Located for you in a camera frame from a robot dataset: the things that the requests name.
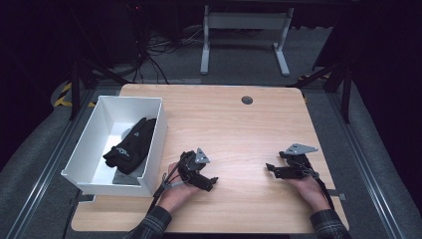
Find person's right hand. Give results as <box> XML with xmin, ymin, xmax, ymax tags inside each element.
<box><xmin>288</xmin><ymin>174</ymin><xmax>332</xmax><ymax>213</ymax></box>

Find grey metal floor rail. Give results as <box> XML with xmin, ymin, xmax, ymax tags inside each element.
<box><xmin>326</xmin><ymin>89</ymin><xmax>408</xmax><ymax>239</ymax></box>
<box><xmin>4</xmin><ymin>89</ymin><xmax>98</xmax><ymax>239</ymax></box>

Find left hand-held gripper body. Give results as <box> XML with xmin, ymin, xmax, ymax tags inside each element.
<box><xmin>178</xmin><ymin>147</ymin><xmax>213</xmax><ymax>191</ymax></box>

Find white box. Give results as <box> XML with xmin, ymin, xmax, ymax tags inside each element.
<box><xmin>61</xmin><ymin>95</ymin><xmax>168</xmax><ymax>198</ymax></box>

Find white desk frame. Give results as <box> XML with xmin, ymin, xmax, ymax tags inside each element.
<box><xmin>199</xmin><ymin>4</ymin><xmax>296</xmax><ymax>77</ymax></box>

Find tangle of black floor cables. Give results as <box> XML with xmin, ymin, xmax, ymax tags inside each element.
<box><xmin>125</xmin><ymin>3</ymin><xmax>207</xmax><ymax>85</ymax></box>

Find right hand-held gripper cable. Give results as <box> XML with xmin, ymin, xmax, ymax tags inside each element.
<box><xmin>297</xmin><ymin>154</ymin><xmax>336</xmax><ymax>211</ymax></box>

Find hand-held gripper cable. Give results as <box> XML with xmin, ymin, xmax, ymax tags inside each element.
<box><xmin>145</xmin><ymin>151</ymin><xmax>188</xmax><ymax>215</ymax></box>
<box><xmin>297</xmin><ymin>154</ymin><xmax>336</xmax><ymax>211</ymax></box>

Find black glove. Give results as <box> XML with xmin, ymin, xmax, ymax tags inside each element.
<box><xmin>113</xmin><ymin>118</ymin><xmax>157</xmax><ymax>176</ymax></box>
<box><xmin>103</xmin><ymin>119</ymin><xmax>147</xmax><ymax>168</ymax></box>

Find yellow black hazard tape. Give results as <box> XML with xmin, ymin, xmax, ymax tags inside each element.
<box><xmin>53</xmin><ymin>82</ymin><xmax>98</xmax><ymax>109</ymax></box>

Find black metal stand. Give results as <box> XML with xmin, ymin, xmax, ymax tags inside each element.
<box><xmin>69</xmin><ymin>57</ymin><xmax>131</xmax><ymax>121</ymax></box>
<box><xmin>287</xmin><ymin>54</ymin><xmax>353</xmax><ymax>124</ymax></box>

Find left hand-held gripper cable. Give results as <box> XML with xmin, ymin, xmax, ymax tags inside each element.
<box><xmin>145</xmin><ymin>151</ymin><xmax>188</xmax><ymax>215</ymax></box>

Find person's left hand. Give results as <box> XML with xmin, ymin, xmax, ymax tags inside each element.
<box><xmin>158</xmin><ymin>161</ymin><xmax>201</xmax><ymax>214</ymax></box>

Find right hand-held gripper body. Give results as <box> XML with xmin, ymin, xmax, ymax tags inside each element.
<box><xmin>278</xmin><ymin>142</ymin><xmax>320</xmax><ymax>180</ymax></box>

